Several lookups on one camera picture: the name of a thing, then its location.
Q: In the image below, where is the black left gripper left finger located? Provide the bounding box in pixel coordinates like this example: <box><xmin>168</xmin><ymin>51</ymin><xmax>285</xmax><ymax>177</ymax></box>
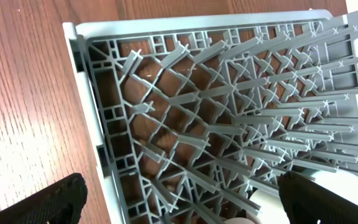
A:
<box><xmin>0</xmin><ymin>173</ymin><xmax>88</xmax><ymax>224</ymax></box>

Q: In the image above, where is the light blue bowl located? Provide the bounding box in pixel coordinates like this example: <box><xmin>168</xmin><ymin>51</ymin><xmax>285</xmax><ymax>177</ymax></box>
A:
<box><xmin>302</xmin><ymin>169</ymin><xmax>358</xmax><ymax>205</ymax></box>

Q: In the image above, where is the white plastic cup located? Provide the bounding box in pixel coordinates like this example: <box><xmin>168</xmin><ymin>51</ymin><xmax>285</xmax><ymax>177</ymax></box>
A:
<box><xmin>249</xmin><ymin>189</ymin><xmax>290</xmax><ymax>224</ymax></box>

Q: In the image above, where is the pink bowl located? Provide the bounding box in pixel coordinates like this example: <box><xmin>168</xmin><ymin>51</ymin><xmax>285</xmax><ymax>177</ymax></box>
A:
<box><xmin>224</xmin><ymin>217</ymin><xmax>255</xmax><ymax>224</ymax></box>

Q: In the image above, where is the grey plastic dish rack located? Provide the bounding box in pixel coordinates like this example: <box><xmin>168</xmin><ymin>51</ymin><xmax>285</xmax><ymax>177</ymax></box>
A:
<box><xmin>63</xmin><ymin>9</ymin><xmax>358</xmax><ymax>223</ymax></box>

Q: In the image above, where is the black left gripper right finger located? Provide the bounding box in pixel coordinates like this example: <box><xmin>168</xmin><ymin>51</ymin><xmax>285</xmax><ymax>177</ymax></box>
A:
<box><xmin>278</xmin><ymin>171</ymin><xmax>358</xmax><ymax>224</ymax></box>

